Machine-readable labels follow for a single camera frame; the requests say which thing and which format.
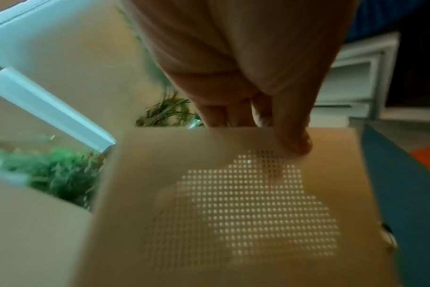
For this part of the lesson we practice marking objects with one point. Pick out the person's left hand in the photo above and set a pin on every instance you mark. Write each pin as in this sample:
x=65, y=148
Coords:
x=243, y=47

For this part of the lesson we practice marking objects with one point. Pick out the beige perforated panel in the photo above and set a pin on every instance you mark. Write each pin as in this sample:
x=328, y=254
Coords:
x=236, y=213

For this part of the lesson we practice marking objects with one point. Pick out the green grass plant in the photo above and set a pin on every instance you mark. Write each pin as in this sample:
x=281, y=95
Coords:
x=169, y=112

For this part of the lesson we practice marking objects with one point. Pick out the white shelf unit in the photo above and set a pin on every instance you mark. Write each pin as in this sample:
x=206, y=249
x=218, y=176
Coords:
x=360, y=75

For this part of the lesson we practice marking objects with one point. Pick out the dark blue fabric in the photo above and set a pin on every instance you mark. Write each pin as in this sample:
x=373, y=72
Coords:
x=374, y=16

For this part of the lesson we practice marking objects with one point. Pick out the orange mat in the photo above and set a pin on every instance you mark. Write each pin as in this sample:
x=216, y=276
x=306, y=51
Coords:
x=429, y=158

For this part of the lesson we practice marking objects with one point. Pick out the green leafy plant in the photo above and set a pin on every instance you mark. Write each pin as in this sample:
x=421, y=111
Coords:
x=55, y=173

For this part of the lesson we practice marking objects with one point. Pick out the teal blue board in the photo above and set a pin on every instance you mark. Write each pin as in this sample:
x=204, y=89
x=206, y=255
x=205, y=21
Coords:
x=410, y=207

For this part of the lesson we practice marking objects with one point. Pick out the plain beige board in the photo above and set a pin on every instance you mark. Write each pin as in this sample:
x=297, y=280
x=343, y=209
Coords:
x=30, y=238

